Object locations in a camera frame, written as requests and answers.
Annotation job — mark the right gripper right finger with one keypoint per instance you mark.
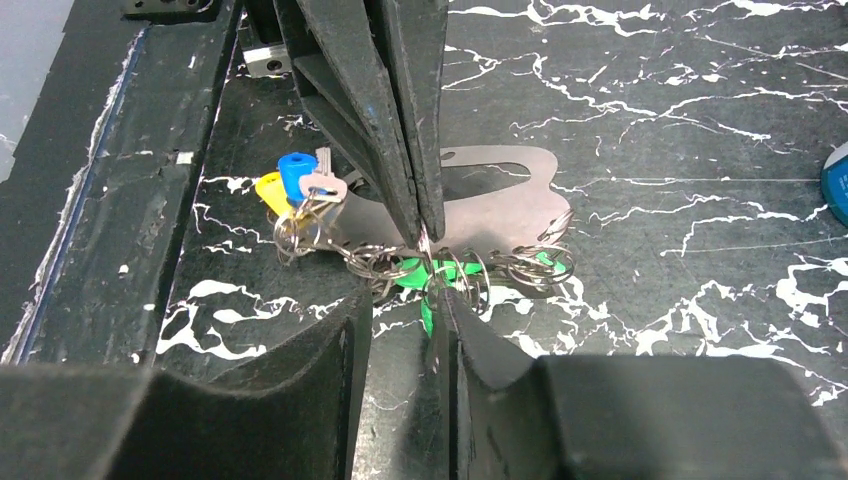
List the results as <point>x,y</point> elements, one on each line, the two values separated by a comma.
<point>508,415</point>

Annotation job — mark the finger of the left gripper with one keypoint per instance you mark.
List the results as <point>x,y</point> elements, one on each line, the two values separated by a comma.
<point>346,90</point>
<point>415,33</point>

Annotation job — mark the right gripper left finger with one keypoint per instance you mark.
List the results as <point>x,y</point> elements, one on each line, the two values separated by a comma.
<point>290,413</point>

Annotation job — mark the blue key tag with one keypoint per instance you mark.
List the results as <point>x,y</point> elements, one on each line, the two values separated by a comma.
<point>307,176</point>

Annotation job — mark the yellow key tag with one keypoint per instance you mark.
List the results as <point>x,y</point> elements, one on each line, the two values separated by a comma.
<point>270,189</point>

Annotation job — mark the green key tag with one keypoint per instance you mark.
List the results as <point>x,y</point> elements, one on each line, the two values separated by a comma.
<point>554,267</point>
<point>463,276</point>

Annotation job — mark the large silver carabiner keyring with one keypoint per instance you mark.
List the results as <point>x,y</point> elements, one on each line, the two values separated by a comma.
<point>498,220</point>

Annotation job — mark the blue round jar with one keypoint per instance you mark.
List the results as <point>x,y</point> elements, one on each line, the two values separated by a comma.
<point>834,182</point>

